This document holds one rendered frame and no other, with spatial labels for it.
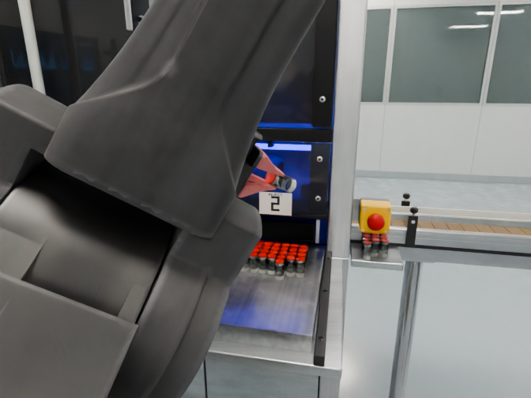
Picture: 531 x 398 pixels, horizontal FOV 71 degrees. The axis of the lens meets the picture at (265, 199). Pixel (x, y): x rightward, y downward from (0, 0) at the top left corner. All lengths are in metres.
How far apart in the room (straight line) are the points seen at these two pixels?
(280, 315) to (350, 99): 0.50
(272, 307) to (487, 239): 0.63
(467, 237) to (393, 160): 4.56
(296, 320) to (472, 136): 5.21
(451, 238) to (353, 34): 0.59
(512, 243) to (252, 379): 0.83
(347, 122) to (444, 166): 4.92
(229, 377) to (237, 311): 0.53
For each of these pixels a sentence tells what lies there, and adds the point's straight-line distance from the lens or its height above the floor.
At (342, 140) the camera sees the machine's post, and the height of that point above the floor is 1.19.
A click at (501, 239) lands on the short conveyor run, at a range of 1.17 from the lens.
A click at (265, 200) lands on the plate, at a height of 1.03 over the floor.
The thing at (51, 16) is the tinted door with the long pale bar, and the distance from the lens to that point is 1.18.
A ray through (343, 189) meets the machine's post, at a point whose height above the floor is 1.07.
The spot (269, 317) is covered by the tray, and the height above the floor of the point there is 0.88.
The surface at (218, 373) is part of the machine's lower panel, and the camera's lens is 1.30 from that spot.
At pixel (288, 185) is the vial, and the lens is 0.54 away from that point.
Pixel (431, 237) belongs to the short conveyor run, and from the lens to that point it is 1.12.
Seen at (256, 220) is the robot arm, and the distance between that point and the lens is 0.15.
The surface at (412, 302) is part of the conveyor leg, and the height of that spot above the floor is 0.69.
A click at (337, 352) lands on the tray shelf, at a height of 0.88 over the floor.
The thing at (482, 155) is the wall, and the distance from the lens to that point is 5.89.
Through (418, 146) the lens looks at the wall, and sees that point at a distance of 5.67.
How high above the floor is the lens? 1.32
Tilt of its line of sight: 17 degrees down
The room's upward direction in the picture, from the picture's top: straight up
